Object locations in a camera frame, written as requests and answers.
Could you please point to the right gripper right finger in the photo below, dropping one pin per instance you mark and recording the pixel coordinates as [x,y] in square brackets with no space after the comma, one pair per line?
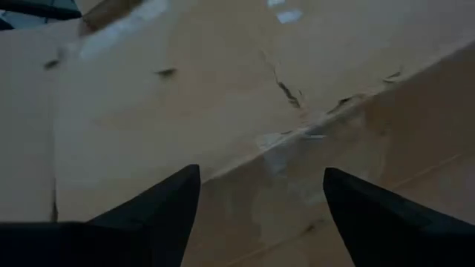
[378,222]

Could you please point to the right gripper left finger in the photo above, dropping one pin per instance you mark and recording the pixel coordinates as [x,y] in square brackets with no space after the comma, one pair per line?
[167,211]

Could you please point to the brown cardboard box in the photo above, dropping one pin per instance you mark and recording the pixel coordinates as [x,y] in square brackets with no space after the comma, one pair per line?
[222,104]

